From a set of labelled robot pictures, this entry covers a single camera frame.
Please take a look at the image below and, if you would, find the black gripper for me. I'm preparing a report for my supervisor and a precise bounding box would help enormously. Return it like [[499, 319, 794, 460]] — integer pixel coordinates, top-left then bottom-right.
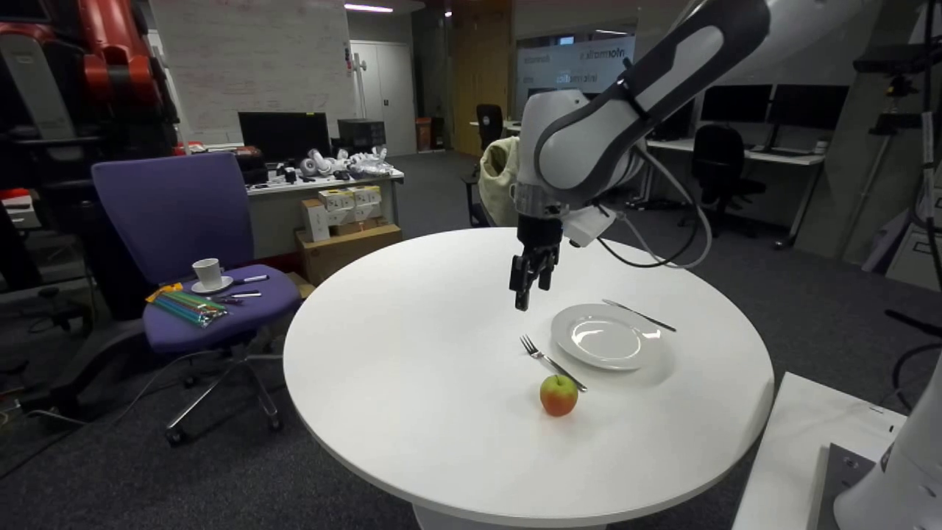
[[507, 214, 569, 316]]

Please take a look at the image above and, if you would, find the brown cardboard box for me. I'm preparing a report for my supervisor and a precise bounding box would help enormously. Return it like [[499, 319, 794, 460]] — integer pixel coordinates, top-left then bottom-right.
[[296, 220, 406, 289]]

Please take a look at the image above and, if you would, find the yellow packet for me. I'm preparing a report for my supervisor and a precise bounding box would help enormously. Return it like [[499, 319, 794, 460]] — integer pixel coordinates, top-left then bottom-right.
[[144, 279, 190, 305]]

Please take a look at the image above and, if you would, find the green red apple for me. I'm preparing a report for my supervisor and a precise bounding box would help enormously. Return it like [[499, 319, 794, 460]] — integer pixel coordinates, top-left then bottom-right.
[[535, 372, 580, 422]]

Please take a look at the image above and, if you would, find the small black monitor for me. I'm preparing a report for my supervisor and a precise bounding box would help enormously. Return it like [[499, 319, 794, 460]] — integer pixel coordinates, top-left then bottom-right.
[[335, 117, 390, 155]]

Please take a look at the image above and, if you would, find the grey office desk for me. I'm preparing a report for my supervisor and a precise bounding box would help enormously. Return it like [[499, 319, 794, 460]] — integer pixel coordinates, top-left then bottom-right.
[[244, 170, 406, 258]]

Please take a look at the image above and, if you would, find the plain white carton box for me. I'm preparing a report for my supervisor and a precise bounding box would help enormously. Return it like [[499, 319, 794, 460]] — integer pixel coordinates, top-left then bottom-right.
[[300, 194, 335, 244]]

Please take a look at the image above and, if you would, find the white filing cabinet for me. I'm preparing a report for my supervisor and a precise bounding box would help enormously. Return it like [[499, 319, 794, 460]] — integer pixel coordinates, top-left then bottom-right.
[[884, 158, 942, 294]]

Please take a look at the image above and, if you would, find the white robot mounting platform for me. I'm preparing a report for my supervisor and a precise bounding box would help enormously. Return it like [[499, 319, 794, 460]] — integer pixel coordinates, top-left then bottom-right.
[[730, 367, 909, 530]]

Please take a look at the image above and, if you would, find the black highback chair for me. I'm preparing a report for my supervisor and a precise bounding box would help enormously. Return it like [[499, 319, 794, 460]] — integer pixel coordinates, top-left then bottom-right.
[[474, 101, 509, 149]]

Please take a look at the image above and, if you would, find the black floor cable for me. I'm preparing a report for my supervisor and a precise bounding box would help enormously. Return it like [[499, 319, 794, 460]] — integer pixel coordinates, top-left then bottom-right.
[[881, 303, 942, 414]]

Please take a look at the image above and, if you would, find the long white office desk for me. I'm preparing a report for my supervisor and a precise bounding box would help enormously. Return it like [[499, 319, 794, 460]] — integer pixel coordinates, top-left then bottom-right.
[[646, 136, 828, 247]]

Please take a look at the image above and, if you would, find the black desk monitor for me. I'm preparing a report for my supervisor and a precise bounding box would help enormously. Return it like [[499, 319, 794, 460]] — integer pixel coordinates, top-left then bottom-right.
[[697, 83, 774, 126], [769, 83, 850, 129]]

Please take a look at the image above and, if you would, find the white cup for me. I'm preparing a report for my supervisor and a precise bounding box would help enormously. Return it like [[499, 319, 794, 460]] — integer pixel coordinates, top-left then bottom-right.
[[190, 255, 228, 289]]

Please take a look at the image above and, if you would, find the cream jacket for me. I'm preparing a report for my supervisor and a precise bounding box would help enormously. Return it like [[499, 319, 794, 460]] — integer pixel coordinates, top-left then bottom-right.
[[478, 132, 525, 227]]

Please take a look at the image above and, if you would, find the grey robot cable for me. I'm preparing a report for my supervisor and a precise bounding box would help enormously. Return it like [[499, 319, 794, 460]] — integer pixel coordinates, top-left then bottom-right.
[[643, 145, 715, 272]]

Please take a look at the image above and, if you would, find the white clutter pile on desk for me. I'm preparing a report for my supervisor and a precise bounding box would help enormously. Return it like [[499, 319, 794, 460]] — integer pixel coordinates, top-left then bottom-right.
[[297, 145, 397, 186]]

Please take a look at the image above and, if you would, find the white saucer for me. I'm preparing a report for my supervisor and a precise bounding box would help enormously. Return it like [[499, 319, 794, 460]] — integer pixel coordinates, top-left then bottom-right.
[[185, 273, 240, 297]]

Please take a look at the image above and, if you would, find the large black monitor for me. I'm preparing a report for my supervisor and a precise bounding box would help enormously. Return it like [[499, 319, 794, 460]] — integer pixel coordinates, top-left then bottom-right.
[[237, 108, 332, 166]]

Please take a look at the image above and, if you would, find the grey metal base plate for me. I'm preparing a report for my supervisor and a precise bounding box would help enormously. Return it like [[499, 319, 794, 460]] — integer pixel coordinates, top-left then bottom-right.
[[817, 438, 881, 530]]

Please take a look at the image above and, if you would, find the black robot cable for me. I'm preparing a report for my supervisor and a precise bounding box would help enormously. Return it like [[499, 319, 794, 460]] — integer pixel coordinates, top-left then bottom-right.
[[596, 208, 705, 273]]

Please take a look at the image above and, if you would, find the white round plate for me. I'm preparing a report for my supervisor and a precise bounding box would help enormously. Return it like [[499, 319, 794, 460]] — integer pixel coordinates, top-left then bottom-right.
[[547, 300, 671, 376]]

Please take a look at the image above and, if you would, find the white door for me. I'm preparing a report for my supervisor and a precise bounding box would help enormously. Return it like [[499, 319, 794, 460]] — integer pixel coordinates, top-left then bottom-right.
[[349, 39, 421, 155]]

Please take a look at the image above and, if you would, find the metal table knife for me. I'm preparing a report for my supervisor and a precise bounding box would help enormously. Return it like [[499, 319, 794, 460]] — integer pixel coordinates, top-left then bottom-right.
[[600, 294, 681, 336]]

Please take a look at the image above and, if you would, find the white yellow printed box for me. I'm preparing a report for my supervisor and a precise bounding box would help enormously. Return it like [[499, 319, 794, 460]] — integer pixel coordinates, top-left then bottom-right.
[[328, 186, 359, 235], [351, 183, 385, 229]]

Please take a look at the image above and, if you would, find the red black robot machine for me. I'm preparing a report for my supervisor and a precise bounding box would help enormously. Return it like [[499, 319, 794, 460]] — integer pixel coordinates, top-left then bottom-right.
[[0, 0, 182, 158]]

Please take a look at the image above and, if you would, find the metal fork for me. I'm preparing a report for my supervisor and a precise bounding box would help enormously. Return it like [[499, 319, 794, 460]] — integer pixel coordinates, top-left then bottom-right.
[[519, 333, 588, 394]]

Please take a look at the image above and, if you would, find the purple office chair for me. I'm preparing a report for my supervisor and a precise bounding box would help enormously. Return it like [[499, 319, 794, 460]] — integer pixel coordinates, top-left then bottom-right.
[[17, 149, 307, 450]]

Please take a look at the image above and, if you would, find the black swivel office chair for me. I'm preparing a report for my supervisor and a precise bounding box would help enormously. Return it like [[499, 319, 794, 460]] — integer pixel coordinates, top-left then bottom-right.
[[689, 120, 771, 239]]

